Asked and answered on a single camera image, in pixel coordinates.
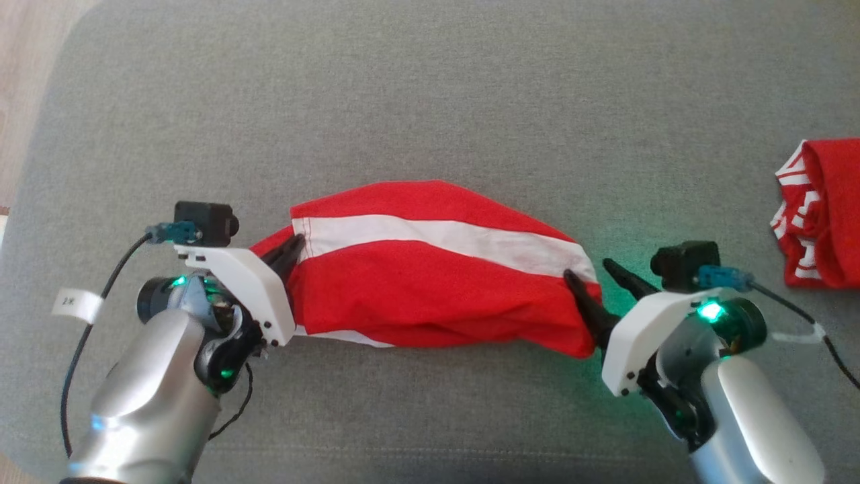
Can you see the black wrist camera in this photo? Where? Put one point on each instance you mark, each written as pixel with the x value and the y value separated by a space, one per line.
pixel 205 223
pixel 682 263

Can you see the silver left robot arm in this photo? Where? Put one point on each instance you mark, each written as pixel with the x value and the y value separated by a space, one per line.
pixel 148 403

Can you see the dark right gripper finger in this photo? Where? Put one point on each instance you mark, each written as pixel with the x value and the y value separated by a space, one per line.
pixel 631 286
pixel 592 312

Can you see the red white-sleeved t-shirt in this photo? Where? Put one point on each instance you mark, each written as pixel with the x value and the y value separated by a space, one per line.
pixel 830 215

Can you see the red shorts with white stripe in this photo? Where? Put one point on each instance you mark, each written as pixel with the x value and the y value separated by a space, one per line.
pixel 437 302

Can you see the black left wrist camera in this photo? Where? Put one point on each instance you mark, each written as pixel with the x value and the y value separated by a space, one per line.
pixel 205 223

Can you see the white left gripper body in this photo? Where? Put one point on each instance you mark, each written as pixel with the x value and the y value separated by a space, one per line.
pixel 252 282

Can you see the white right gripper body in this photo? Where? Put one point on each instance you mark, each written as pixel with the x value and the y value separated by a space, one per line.
pixel 638 336

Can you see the grey sofa seat cushion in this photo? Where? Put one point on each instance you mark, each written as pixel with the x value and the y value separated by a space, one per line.
pixel 430 101

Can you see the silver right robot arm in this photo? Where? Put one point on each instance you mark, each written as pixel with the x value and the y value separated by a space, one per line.
pixel 746 417

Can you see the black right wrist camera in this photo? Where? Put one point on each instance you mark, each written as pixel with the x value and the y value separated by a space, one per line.
pixel 682 263

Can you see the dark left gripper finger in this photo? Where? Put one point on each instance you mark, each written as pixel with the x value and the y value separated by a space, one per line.
pixel 292 267
pixel 285 250

